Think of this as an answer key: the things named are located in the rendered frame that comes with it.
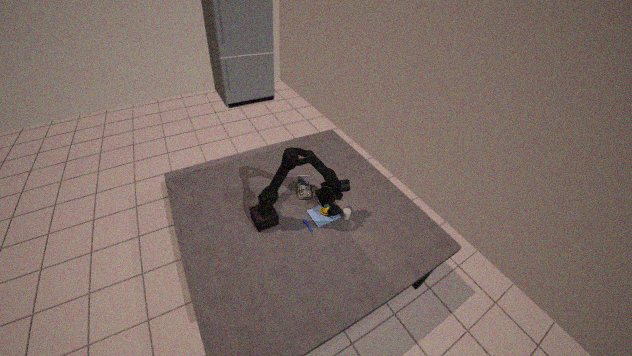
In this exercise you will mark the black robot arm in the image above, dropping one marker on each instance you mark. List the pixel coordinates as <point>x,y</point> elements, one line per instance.
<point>290,160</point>

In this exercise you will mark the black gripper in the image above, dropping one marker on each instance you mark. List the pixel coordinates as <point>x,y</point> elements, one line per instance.
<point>325,199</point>

